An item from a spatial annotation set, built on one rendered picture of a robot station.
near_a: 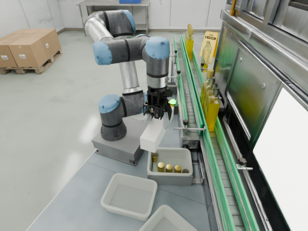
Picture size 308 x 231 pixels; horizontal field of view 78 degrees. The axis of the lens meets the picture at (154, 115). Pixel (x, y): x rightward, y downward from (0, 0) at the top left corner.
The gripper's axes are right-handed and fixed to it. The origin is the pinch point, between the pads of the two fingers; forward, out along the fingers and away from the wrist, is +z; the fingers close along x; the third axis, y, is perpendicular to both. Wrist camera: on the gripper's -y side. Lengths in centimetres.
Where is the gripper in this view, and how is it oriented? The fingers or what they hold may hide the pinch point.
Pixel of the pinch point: (158, 123)
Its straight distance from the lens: 80.5
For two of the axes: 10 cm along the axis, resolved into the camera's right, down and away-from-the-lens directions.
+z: 0.0, 7.9, 6.1
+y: -3.7, 5.7, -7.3
